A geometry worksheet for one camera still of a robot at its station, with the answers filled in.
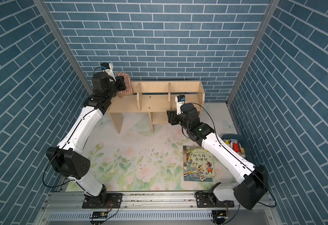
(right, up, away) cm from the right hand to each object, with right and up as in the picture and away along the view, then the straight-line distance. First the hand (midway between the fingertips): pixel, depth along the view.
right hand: (173, 110), depth 75 cm
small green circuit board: (-39, -54, -3) cm, 67 cm away
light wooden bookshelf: (-11, +9, +16) cm, 21 cm away
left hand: (-25, +19, +1) cm, 32 cm away
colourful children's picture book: (+16, -33, +11) cm, 39 cm away
